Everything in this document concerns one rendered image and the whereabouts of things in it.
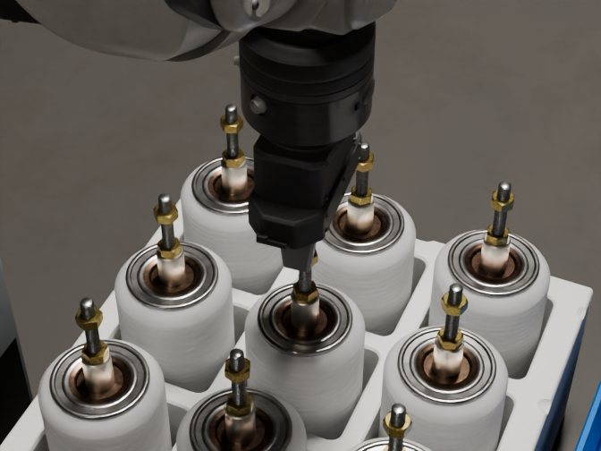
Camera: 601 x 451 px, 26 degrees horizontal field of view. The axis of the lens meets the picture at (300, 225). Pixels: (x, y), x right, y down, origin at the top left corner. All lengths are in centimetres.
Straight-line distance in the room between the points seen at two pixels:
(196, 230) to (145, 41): 58
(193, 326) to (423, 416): 20
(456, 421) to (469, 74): 77
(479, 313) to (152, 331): 26
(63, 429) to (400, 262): 31
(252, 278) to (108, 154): 45
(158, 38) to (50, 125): 107
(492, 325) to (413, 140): 54
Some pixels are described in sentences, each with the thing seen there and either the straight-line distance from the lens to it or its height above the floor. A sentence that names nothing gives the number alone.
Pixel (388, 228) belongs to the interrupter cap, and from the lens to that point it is 110.
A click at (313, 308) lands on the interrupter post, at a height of 27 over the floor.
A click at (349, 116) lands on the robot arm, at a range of 84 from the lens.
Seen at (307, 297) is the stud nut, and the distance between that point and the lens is 100.
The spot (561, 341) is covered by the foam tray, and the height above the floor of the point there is 18.
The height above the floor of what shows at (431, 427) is 24.
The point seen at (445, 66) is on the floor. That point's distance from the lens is 169.
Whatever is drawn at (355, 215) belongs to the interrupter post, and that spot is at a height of 27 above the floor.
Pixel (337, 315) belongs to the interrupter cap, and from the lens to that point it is 103.
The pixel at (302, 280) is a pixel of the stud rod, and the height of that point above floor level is 30.
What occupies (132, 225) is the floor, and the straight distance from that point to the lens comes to 147.
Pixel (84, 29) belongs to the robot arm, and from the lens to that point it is 57.
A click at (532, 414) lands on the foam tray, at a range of 108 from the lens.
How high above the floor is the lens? 103
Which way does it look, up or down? 45 degrees down
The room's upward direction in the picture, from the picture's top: straight up
